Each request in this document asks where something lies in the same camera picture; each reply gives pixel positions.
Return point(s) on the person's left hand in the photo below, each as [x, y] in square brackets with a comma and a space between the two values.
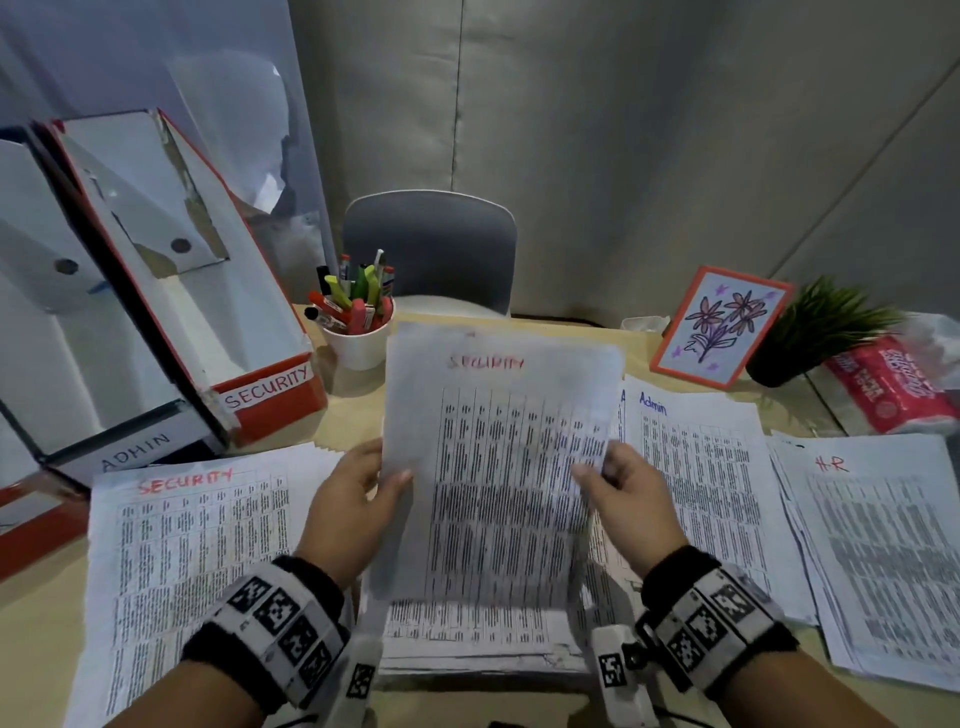
[345, 517]

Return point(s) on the person's right hand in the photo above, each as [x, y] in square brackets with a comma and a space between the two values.
[637, 510]

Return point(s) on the admin paper pile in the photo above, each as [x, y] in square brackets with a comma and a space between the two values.
[712, 480]

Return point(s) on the security paper pile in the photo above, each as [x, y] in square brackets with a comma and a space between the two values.
[187, 540]

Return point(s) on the unsorted paper pile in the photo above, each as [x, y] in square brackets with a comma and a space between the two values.
[465, 630]

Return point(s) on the HR paper pile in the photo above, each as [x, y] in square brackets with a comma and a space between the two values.
[885, 555]

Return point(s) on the black admin file box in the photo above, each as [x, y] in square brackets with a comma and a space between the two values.
[67, 375]

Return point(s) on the person's right forearm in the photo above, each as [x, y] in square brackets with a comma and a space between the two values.
[802, 697]

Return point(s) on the person's left forearm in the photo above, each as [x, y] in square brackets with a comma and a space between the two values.
[187, 712]

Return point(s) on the black left wristband with markers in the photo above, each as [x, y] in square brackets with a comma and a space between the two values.
[277, 622]

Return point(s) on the black wristband with markers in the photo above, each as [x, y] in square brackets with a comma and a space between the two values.
[712, 615]
[277, 622]

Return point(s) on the black right wristband with markers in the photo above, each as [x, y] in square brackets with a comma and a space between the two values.
[712, 615]

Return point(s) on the white pen cup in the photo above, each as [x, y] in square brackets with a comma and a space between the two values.
[360, 349]

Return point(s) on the small white container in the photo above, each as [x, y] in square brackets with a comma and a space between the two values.
[645, 324]

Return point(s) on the green plant in black pot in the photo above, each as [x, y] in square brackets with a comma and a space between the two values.
[772, 367]

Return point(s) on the orange framed flower drawing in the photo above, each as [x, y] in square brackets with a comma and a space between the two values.
[720, 326]

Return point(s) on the bunch of coloured markers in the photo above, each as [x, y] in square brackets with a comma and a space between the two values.
[352, 296]

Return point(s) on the grey chair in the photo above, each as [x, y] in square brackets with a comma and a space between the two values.
[431, 247]

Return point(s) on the red white paper towel pack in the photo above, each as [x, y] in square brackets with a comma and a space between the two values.
[892, 382]

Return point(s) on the clear plastic bag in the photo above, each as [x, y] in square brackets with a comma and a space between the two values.
[937, 330]

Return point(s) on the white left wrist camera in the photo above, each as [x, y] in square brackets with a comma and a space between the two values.
[360, 682]

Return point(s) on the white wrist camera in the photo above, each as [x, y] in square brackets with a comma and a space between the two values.
[360, 682]
[615, 675]

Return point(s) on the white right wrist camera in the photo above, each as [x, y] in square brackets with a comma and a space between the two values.
[615, 675]

